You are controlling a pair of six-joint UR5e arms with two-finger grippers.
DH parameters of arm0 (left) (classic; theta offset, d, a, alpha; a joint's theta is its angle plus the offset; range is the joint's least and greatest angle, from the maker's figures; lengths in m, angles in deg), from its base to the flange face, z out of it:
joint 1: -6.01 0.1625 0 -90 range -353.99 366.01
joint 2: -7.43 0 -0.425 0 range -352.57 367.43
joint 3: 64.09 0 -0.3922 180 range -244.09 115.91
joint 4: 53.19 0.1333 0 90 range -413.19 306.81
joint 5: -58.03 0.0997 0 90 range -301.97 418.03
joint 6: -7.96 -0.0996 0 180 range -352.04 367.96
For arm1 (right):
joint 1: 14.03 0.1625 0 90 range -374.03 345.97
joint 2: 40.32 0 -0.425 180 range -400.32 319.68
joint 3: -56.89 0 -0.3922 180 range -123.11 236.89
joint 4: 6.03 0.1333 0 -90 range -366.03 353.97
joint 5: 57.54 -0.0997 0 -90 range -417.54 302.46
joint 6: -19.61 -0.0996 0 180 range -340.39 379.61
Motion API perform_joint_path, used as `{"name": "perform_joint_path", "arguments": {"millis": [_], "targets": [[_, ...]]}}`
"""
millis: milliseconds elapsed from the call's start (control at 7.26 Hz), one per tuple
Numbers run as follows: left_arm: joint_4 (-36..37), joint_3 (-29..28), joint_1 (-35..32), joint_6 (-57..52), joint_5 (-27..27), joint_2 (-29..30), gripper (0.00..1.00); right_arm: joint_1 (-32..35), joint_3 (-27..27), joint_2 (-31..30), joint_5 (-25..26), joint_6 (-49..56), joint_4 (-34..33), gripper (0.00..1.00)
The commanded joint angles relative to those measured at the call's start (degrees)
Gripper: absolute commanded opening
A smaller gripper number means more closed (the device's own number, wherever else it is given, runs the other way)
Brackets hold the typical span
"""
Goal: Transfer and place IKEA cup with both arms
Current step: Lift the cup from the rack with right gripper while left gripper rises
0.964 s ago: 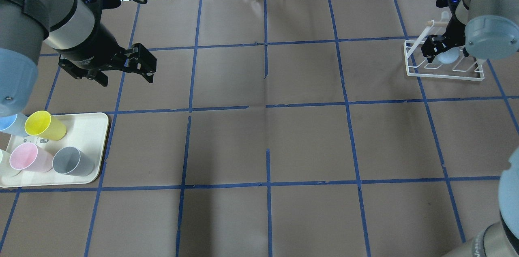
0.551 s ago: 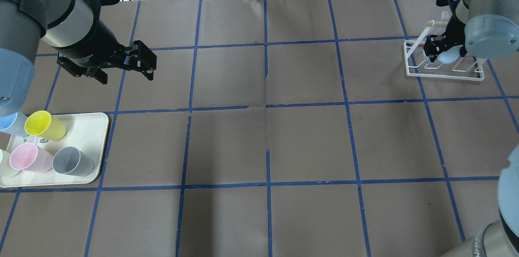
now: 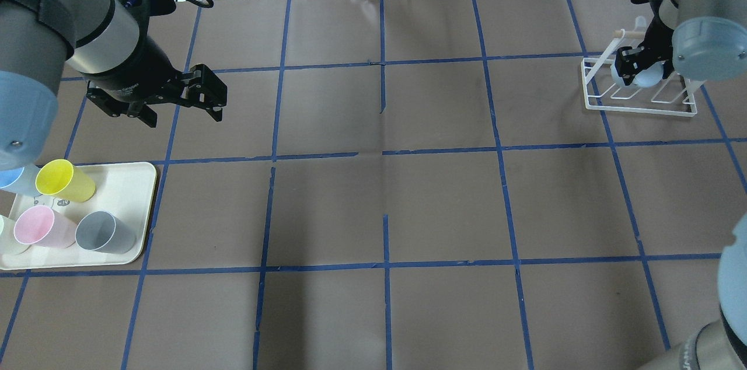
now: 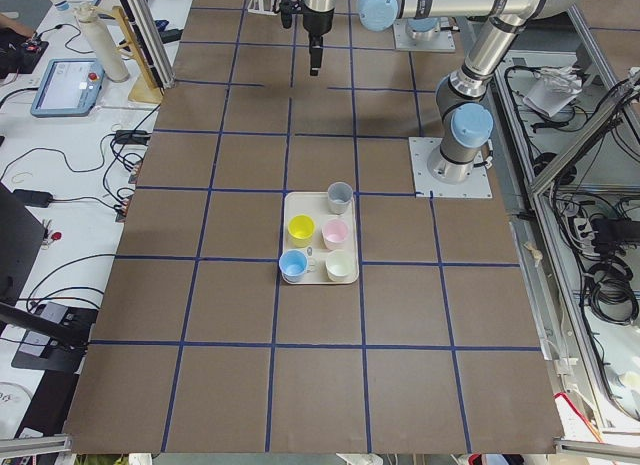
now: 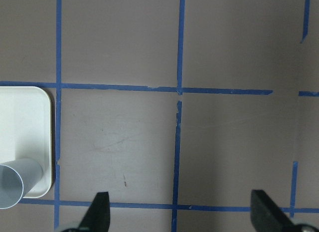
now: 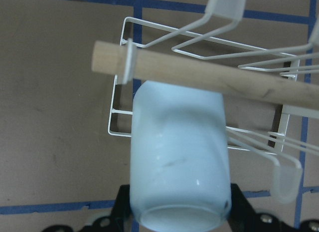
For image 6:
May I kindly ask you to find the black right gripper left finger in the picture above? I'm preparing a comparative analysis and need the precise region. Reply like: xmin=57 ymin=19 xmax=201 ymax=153
xmin=80 ymin=185 xmax=134 ymax=232

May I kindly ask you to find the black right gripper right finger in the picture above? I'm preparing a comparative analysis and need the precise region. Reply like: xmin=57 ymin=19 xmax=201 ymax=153
xmin=227 ymin=183 xmax=283 ymax=232

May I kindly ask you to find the white wire cup rack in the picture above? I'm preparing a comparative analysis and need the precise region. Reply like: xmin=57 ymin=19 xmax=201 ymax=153
xmin=92 ymin=0 xmax=319 ymax=203

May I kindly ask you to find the light blue plastic cup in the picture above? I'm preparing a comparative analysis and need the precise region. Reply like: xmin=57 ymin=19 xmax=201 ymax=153
xmin=130 ymin=81 xmax=231 ymax=232

